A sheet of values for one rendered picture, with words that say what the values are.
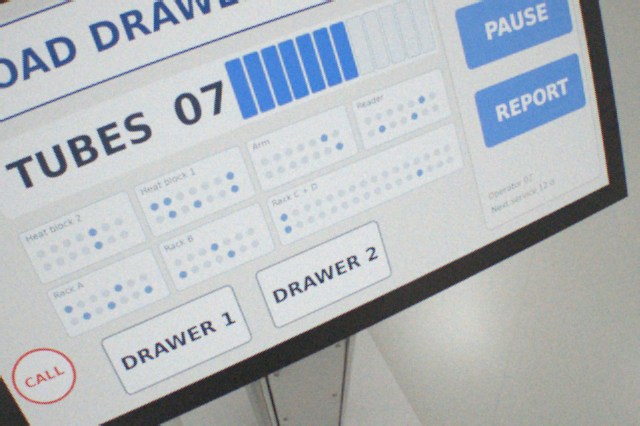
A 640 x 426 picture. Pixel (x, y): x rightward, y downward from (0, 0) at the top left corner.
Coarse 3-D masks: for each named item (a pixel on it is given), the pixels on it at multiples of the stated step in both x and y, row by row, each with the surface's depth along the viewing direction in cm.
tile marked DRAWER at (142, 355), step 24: (216, 288) 43; (168, 312) 42; (192, 312) 43; (216, 312) 43; (240, 312) 44; (120, 336) 42; (144, 336) 42; (168, 336) 43; (192, 336) 43; (216, 336) 44; (240, 336) 44; (120, 360) 42; (144, 360) 42; (168, 360) 43; (192, 360) 44; (120, 384) 42; (144, 384) 43
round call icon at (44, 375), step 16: (32, 352) 40; (48, 352) 40; (64, 352) 40; (16, 368) 40; (32, 368) 40; (48, 368) 40; (64, 368) 41; (16, 384) 40; (32, 384) 40; (48, 384) 41; (64, 384) 41; (80, 384) 41; (32, 400) 40; (48, 400) 41; (64, 400) 41
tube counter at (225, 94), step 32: (416, 0) 43; (320, 32) 41; (352, 32) 42; (384, 32) 43; (416, 32) 43; (224, 64) 40; (256, 64) 40; (288, 64) 41; (320, 64) 42; (352, 64) 42; (384, 64) 43; (192, 96) 39; (224, 96) 40; (256, 96) 41; (288, 96) 41; (192, 128) 40; (224, 128) 41
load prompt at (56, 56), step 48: (96, 0) 36; (144, 0) 37; (192, 0) 38; (240, 0) 39; (288, 0) 40; (336, 0) 41; (0, 48) 35; (48, 48) 36; (96, 48) 37; (144, 48) 38; (192, 48) 39; (0, 96) 36; (48, 96) 36
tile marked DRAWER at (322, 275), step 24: (336, 240) 45; (360, 240) 46; (288, 264) 44; (312, 264) 45; (336, 264) 46; (360, 264) 46; (384, 264) 47; (264, 288) 44; (288, 288) 45; (312, 288) 45; (336, 288) 46; (360, 288) 47; (288, 312) 45; (312, 312) 46
